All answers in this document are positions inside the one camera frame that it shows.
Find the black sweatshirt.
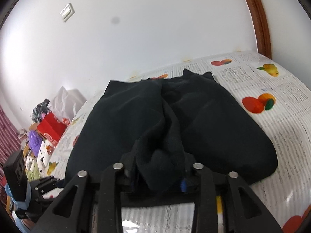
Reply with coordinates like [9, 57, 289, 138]
[65, 70, 278, 191]

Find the white spotted plush toy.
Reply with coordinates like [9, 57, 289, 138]
[25, 140, 57, 180]

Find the red striped curtain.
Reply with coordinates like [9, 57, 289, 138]
[0, 108, 21, 167]

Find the purple plush toy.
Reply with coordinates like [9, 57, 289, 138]
[28, 130, 43, 157]

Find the wooden side table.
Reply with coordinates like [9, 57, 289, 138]
[18, 123, 43, 156]

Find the red paper shopping bag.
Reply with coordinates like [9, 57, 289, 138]
[37, 112, 67, 147]

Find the black plaid cloth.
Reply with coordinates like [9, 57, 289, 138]
[32, 99, 50, 123]

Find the white Miniso plastic bag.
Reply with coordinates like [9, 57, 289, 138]
[48, 86, 86, 126]

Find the white wall switch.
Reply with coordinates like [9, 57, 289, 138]
[60, 3, 75, 23]

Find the brown wooden door frame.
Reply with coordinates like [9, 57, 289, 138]
[246, 0, 272, 59]

